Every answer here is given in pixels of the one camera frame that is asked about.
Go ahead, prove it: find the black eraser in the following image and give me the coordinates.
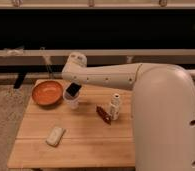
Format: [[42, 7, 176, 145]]
[[66, 83, 81, 97]]

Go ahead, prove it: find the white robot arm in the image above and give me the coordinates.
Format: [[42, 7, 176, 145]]
[[62, 52, 195, 171]]

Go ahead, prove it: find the small white bottle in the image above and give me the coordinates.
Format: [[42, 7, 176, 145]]
[[109, 93, 121, 120]]

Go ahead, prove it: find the red brown snack bar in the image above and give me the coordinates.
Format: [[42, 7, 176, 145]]
[[96, 106, 111, 124]]

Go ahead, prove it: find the wooden table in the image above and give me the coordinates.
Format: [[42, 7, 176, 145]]
[[7, 86, 135, 169]]

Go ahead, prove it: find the orange bowl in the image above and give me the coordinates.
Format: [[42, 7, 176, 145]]
[[32, 80, 63, 106]]

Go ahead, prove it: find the white rectangular sponge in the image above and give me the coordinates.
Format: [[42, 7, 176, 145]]
[[46, 127, 66, 147]]

